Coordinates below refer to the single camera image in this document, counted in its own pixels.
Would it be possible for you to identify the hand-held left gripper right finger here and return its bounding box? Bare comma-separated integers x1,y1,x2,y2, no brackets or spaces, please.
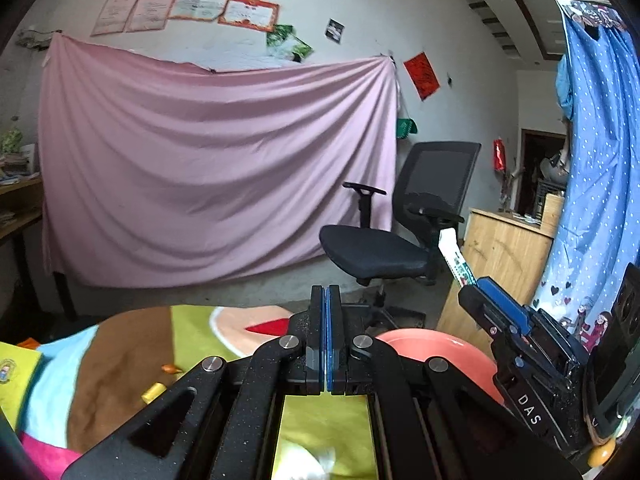
327,284,583,480

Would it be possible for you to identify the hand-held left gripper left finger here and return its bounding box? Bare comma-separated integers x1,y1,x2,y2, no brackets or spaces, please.
60,284,329,480

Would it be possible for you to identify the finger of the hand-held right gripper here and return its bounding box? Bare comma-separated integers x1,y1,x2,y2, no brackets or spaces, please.
458,284,521,361
475,276,591,376

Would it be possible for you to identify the pink plastic basin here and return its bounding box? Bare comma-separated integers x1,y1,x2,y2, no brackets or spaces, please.
375,329,506,406

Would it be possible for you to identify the green white wrapper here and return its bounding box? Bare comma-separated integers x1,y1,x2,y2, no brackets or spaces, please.
439,227,476,288

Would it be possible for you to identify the wooden cabinet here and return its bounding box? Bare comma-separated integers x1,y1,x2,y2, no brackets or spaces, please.
437,207,556,351

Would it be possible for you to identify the black office chair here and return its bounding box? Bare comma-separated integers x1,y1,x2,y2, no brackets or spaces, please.
319,141,482,331

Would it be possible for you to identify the blue dotted curtain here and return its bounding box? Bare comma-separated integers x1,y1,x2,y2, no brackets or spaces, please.
530,0,640,356

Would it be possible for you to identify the colourful patchwork blanket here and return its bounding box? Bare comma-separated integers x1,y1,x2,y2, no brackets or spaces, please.
0,304,381,480

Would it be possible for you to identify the pink hanging sheet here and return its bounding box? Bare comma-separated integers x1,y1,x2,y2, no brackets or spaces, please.
39,32,401,288

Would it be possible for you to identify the yellow book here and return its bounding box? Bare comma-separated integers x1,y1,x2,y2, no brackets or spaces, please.
0,342,43,426

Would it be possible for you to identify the wooden shelf desk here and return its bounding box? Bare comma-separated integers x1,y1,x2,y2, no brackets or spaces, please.
0,177,46,311

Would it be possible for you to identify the stack of books and papers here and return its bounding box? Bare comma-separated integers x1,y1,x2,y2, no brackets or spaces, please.
0,152,31,183

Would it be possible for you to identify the small green plant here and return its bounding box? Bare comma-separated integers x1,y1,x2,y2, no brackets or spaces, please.
0,127,24,155

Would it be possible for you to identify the red paper wall decoration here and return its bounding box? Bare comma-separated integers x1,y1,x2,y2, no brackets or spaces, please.
403,51,441,101

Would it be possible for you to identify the green wall photo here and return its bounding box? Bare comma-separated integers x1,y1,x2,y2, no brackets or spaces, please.
266,24,293,48
282,37,315,63

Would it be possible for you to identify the wire wall rack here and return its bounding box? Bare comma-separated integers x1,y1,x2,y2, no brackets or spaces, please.
17,29,61,51

